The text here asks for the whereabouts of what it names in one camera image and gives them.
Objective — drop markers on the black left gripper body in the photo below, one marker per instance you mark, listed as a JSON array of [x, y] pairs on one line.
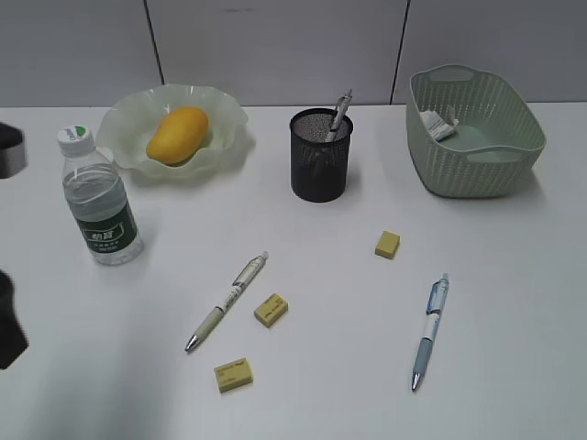
[[13, 341]]

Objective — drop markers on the clear bottle green label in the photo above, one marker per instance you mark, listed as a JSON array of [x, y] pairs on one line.
[[97, 199]]

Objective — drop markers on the beige grip white pen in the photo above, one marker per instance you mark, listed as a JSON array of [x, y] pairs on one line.
[[238, 286]]

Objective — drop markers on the yellow eraser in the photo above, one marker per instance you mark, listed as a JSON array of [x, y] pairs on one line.
[[387, 245], [271, 310], [233, 375]]

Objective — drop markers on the yellow mango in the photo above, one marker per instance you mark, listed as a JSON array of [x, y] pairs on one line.
[[179, 135]]

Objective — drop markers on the grey grip black-clip pen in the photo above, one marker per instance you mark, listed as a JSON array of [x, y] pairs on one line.
[[340, 109]]

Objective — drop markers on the blue grip clear pen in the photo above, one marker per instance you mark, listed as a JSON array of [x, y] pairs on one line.
[[434, 309]]

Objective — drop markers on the waste paper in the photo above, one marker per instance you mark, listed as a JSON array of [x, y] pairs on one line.
[[437, 127]]

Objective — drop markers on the yellow eraser front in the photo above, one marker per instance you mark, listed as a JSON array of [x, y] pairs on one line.
[[233, 375]]

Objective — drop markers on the frosted green glass plate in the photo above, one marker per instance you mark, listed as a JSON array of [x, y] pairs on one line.
[[129, 125]]

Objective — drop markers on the black mesh pen holder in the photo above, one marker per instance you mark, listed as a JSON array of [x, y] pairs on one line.
[[318, 168]]

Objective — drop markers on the pale green woven basket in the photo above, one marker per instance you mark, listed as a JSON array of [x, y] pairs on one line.
[[498, 138]]

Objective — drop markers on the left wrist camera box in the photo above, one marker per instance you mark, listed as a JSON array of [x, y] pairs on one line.
[[13, 153]]

